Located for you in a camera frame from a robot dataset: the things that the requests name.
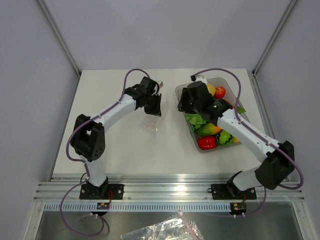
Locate clear dotted zip bag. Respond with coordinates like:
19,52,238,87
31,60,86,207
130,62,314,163
139,95,169,133

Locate toy carrot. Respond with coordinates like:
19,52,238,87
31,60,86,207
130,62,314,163
223,99,246,114

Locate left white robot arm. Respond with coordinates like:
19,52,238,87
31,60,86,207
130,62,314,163
66,76,163,199

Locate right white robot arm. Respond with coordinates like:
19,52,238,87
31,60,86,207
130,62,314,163
177,81,295,198

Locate toy yellow pear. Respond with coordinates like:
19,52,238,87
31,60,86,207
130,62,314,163
207,83,216,97

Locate toy napa cabbage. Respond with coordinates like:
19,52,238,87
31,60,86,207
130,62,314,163
185,113,207,133

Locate toy red apple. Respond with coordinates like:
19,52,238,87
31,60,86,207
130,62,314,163
214,86,226,99

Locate toy mango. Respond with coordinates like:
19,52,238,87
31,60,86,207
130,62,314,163
196,123,222,137

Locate toy red bell pepper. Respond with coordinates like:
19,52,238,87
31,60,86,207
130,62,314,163
197,135,217,151

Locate spare clear plastic bags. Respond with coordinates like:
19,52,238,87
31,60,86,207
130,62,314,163
120,210,205,240

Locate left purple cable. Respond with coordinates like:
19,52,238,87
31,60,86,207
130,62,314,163
59,68,155,237

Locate purple cable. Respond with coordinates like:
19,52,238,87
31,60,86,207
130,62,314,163
190,67,305,218
59,68,155,237

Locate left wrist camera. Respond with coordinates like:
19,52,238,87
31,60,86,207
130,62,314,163
157,80,164,89

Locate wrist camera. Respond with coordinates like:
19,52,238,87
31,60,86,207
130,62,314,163
157,80,164,89
190,74,208,85

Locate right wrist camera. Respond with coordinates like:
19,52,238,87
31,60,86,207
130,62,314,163
190,74,208,85

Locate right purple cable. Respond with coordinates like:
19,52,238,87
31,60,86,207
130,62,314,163
190,67,305,218

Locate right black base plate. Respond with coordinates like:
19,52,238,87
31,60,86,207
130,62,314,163
207,183,257,200

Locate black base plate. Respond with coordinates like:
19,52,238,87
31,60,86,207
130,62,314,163
79,183,124,200
207,183,257,200

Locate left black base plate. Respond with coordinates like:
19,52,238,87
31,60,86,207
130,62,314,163
79,183,124,200

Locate aluminium mounting rail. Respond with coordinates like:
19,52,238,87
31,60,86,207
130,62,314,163
33,173,305,203

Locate white slotted cable duct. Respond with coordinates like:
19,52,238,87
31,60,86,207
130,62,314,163
44,201,246,213

